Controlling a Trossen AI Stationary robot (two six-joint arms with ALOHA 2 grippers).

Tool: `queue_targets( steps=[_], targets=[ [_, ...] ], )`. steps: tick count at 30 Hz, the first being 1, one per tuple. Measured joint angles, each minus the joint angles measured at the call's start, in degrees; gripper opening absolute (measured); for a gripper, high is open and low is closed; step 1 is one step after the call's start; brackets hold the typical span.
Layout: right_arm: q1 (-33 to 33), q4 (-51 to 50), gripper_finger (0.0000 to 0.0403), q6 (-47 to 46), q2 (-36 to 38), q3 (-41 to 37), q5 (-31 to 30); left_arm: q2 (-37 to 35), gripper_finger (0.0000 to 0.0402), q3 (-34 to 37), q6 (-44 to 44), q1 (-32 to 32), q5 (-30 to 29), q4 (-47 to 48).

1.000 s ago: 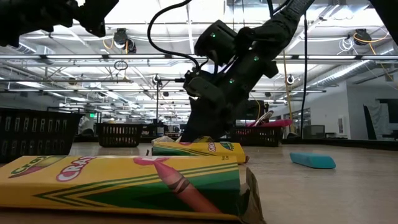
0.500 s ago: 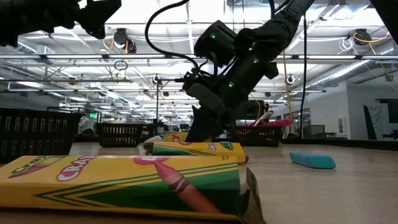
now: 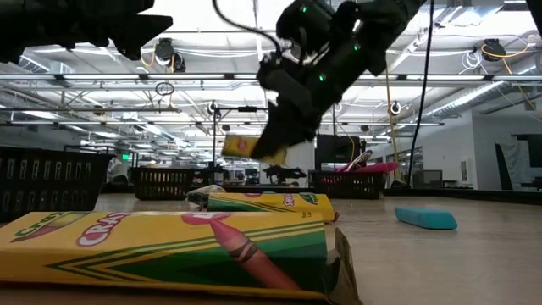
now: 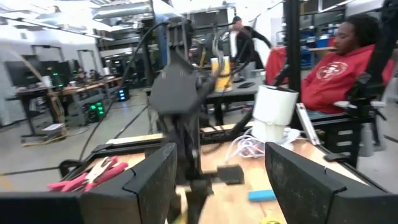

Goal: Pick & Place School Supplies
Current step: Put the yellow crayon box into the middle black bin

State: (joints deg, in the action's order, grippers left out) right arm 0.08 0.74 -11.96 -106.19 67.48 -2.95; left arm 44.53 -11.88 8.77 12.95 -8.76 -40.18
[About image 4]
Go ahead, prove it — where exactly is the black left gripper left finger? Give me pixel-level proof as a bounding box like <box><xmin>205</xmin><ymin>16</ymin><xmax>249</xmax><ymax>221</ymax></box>
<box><xmin>0</xmin><ymin>142</ymin><xmax>179</xmax><ymax>224</ymax></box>

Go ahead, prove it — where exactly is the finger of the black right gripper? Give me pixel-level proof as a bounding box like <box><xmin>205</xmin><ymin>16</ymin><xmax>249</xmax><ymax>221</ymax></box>
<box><xmin>186</xmin><ymin>179</ymin><xmax>215</xmax><ymax>224</ymax></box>

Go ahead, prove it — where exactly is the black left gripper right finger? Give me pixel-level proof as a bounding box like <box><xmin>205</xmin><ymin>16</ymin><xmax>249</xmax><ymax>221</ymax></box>
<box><xmin>264</xmin><ymin>141</ymin><xmax>398</xmax><ymax>224</ymax></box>

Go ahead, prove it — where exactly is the blue eraser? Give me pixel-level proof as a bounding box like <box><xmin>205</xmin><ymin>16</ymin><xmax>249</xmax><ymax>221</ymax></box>
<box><xmin>248</xmin><ymin>189</ymin><xmax>277</xmax><ymax>203</ymax></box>

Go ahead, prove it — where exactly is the black slotted plastic basket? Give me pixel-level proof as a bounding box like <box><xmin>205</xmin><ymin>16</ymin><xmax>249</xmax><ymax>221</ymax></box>
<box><xmin>57</xmin><ymin>152</ymin><xmax>147</xmax><ymax>194</ymax></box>

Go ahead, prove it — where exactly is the yellow canister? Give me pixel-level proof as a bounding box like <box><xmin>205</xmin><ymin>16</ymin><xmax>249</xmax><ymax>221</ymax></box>
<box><xmin>210</xmin><ymin>55</ymin><xmax>233</xmax><ymax>93</ymax></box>

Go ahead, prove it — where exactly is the computer with green lights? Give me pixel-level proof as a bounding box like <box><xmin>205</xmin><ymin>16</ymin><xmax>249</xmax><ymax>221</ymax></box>
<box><xmin>83</xmin><ymin>101</ymin><xmax>106</xmax><ymax>124</ymax></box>

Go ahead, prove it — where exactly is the white desk lamp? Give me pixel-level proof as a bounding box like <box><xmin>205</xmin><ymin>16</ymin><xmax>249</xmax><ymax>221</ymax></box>
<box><xmin>251</xmin><ymin>84</ymin><xmax>300</xmax><ymax>144</ymax></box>

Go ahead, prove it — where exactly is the black office chair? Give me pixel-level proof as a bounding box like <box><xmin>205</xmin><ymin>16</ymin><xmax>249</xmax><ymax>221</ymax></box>
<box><xmin>310</xmin><ymin>70</ymin><xmax>398</xmax><ymax>162</ymax></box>

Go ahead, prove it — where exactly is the red cloth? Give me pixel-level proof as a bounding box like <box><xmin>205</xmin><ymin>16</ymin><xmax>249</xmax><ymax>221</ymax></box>
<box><xmin>264</xmin><ymin>46</ymin><xmax>289</xmax><ymax>85</ymax></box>

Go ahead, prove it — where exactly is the wooden desk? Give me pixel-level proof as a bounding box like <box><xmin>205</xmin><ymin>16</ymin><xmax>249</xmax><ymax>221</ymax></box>
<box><xmin>15</xmin><ymin>76</ymin><xmax>124</xmax><ymax>138</ymax></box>

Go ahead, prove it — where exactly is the person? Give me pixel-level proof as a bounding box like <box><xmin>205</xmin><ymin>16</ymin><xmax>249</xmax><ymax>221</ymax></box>
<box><xmin>300</xmin><ymin>14</ymin><xmax>397</xmax><ymax>114</ymax></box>
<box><xmin>229</xmin><ymin>15</ymin><xmax>274</xmax><ymax>71</ymax></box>

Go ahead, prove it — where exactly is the black monitor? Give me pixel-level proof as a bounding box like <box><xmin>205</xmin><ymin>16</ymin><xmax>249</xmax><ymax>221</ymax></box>
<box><xmin>4</xmin><ymin>58</ymin><xmax>43</xmax><ymax>88</ymax></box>

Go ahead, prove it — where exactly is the white lamp cable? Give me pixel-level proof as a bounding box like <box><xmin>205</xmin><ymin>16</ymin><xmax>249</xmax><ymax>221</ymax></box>
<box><xmin>224</xmin><ymin>127</ymin><xmax>301</xmax><ymax>164</ymax></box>

